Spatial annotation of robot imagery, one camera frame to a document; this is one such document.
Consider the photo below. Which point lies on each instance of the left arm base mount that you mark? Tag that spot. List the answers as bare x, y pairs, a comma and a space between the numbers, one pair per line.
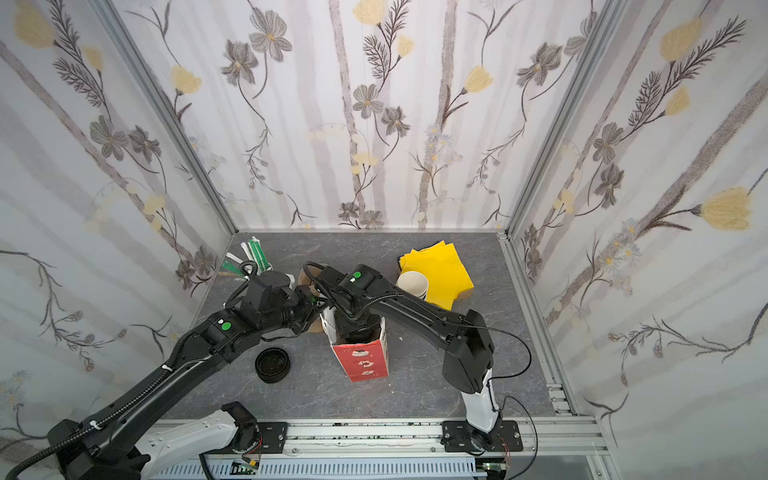
268, 438

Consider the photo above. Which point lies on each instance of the yellow paper napkins stack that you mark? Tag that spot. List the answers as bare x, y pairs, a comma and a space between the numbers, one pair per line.
447, 276

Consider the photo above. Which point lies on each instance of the red white paper bag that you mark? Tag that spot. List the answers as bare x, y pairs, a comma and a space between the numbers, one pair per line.
363, 356

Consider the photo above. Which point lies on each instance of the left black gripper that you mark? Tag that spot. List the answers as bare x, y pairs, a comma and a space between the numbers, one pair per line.
309, 303

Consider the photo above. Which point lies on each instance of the green and white straws bundle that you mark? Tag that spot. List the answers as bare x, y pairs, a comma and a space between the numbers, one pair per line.
252, 261

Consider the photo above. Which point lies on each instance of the brown pulp cup carrier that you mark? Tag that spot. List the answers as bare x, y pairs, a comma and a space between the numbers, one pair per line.
311, 317

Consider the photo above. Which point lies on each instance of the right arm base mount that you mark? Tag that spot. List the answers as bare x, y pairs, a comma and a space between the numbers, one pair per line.
460, 437

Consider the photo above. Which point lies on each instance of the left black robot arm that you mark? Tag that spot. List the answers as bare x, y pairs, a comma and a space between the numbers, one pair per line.
113, 443

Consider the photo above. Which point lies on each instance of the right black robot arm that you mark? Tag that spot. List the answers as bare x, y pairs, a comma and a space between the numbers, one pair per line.
361, 299

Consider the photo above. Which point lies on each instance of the stack of black lids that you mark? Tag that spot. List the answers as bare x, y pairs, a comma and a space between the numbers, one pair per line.
272, 365

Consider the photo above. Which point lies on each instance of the stack of paper cups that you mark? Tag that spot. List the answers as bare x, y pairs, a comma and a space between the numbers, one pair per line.
414, 283

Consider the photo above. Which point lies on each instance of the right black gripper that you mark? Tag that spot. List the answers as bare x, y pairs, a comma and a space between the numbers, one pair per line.
357, 327

